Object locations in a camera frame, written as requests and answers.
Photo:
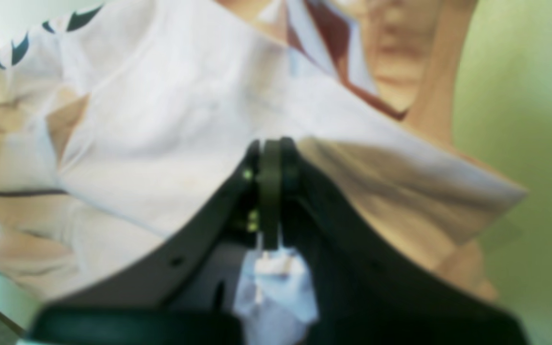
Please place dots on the pink T-shirt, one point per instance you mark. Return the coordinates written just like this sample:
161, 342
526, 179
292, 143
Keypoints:
119, 122

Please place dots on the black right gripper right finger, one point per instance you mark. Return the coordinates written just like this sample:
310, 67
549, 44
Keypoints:
367, 293

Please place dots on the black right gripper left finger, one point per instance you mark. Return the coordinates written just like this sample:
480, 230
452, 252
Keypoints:
181, 293

